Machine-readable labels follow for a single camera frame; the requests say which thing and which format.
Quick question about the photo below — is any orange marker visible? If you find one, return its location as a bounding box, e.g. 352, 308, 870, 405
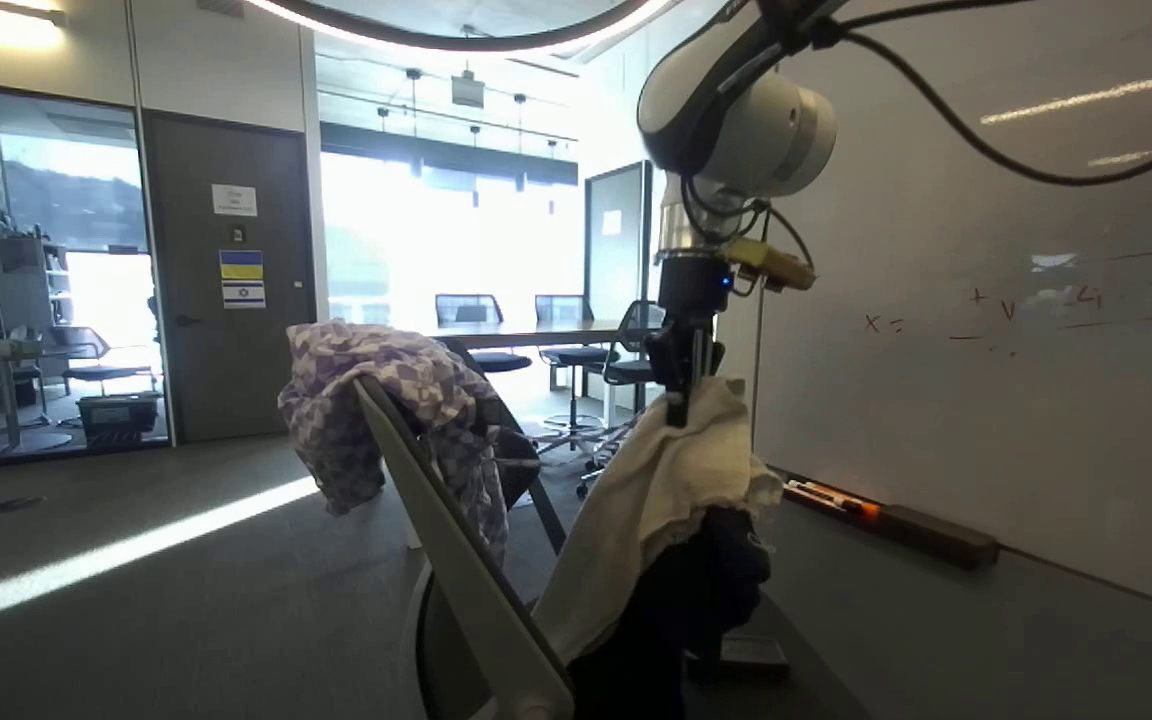
785, 480, 885, 522

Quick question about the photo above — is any white door paper sign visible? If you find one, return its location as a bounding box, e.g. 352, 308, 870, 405
212, 184, 259, 221

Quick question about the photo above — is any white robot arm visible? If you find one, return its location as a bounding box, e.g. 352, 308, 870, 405
638, 0, 846, 427

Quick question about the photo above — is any ring ceiling light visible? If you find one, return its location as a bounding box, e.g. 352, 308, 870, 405
249, 0, 675, 57

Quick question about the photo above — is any white meeting table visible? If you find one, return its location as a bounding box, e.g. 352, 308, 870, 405
442, 323, 621, 368

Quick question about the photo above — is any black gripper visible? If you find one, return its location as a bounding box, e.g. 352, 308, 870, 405
662, 246, 731, 427

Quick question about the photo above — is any purple patterned blanket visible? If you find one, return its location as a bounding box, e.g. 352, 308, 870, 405
274, 318, 530, 563

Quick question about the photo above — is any dark brown door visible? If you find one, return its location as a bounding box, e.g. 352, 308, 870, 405
144, 112, 316, 442

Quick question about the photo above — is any large whiteboard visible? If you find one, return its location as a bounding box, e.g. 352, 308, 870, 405
759, 0, 1152, 597

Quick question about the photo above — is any grey office chair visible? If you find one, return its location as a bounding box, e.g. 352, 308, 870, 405
347, 370, 874, 720

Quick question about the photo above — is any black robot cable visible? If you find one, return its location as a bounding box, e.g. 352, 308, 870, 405
675, 0, 1152, 292

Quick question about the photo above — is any cream and navy garment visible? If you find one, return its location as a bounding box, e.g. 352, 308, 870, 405
534, 375, 774, 720

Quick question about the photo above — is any blue office chair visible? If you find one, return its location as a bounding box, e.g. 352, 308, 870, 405
534, 292, 615, 450
436, 292, 530, 370

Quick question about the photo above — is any blue office chair left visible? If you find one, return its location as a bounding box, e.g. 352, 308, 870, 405
436, 292, 530, 370

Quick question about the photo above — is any blue office chair middle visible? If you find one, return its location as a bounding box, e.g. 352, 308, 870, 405
534, 292, 615, 450

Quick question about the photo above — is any black mesh stool chair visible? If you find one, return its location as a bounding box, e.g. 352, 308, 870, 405
575, 300, 663, 497

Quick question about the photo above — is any yellow wrist camera mount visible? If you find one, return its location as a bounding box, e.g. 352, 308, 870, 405
721, 234, 816, 292

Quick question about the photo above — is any dark whiteboard tray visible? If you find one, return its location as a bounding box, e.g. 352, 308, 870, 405
822, 501, 999, 572

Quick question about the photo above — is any blue yellow door poster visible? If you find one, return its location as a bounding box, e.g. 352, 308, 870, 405
222, 246, 268, 313

